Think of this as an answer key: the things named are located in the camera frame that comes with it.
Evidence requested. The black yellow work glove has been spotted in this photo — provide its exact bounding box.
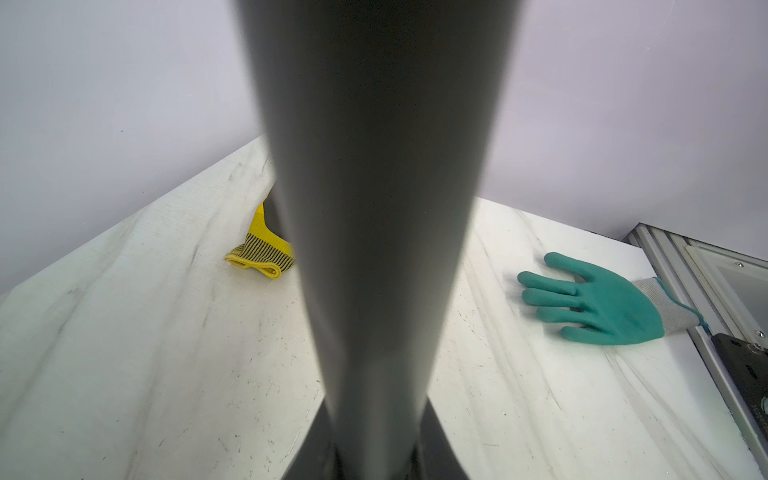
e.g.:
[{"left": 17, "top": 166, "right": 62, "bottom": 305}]
[{"left": 225, "top": 184, "right": 295, "bottom": 279}]

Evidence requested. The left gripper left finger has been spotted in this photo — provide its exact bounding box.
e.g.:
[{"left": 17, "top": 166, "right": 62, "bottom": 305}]
[{"left": 282, "top": 402, "right": 342, "bottom": 480}]

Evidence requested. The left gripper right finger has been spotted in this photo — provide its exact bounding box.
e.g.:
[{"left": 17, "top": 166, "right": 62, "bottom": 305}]
[{"left": 413, "top": 400, "right": 469, "bottom": 480}]

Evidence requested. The dark grey utensil rack stand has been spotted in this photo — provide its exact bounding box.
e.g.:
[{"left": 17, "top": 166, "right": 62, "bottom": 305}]
[{"left": 235, "top": 1, "right": 520, "bottom": 479}]

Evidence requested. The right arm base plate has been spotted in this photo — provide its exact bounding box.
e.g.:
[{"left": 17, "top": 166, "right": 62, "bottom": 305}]
[{"left": 711, "top": 333, "right": 768, "bottom": 437}]

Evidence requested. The green work glove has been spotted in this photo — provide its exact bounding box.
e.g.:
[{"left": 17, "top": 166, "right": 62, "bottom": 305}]
[{"left": 517, "top": 252, "right": 708, "bottom": 346}]

